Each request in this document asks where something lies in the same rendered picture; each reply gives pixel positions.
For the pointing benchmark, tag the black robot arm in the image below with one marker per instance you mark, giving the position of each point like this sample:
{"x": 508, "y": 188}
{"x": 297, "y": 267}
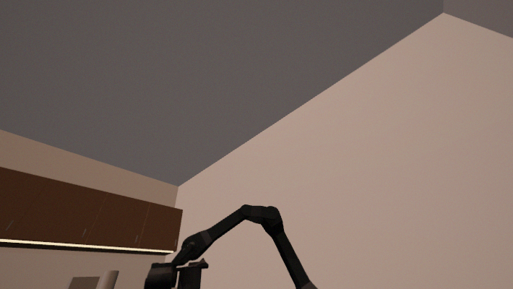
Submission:
{"x": 163, "y": 276}

